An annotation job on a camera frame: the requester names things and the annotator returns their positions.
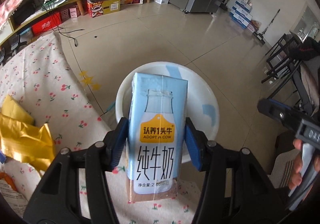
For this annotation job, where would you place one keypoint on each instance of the yellow foil snack bag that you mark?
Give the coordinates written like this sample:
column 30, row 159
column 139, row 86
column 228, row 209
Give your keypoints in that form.
column 21, row 140

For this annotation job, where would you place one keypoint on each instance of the cherry print tablecloth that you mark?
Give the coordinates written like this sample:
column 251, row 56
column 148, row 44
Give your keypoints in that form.
column 40, row 79

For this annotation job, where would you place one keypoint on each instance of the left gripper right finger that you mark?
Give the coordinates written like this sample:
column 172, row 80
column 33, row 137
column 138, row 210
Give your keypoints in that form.
column 209, row 157

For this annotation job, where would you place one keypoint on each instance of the black chair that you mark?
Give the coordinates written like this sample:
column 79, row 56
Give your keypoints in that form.
column 282, row 64

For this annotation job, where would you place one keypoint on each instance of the stacked blue white cartons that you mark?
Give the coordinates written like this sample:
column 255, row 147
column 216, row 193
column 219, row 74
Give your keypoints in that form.
column 241, row 13

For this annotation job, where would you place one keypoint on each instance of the yellow red cardboard box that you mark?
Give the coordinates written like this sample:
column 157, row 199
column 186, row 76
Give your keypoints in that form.
column 98, row 8

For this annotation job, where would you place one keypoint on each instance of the light blue milk carton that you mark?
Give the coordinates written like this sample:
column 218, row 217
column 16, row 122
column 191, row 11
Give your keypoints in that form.
column 156, row 132

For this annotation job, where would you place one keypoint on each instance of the person right hand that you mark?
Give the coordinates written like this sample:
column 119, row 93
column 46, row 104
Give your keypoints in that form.
column 296, row 177

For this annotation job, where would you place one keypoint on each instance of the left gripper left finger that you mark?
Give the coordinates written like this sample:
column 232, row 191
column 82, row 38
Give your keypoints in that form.
column 101, row 157

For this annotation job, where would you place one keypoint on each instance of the white patterned trash bin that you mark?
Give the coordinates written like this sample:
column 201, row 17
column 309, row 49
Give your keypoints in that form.
column 202, row 106

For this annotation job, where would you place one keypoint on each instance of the red gift box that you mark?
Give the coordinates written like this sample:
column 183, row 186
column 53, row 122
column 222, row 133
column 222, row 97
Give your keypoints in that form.
column 46, row 24

